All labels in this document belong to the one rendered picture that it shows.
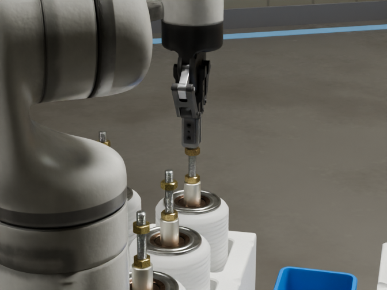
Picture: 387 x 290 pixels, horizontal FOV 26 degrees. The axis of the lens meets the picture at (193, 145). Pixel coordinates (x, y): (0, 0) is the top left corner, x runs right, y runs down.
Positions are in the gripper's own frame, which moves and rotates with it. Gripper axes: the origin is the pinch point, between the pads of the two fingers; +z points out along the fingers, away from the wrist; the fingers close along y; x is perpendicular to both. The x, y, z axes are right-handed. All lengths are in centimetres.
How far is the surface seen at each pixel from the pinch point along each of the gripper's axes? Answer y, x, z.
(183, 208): -2.5, 0.4, 9.6
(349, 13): 258, -16, 31
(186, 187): -0.9, 0.4, 7.4
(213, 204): -0.5, -3.1, 9.7
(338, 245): 43, -19, 35
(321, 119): 119, -12, 35
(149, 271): -24.1, -0.5, 7.4
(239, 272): -4.5, -7.2, 17.0
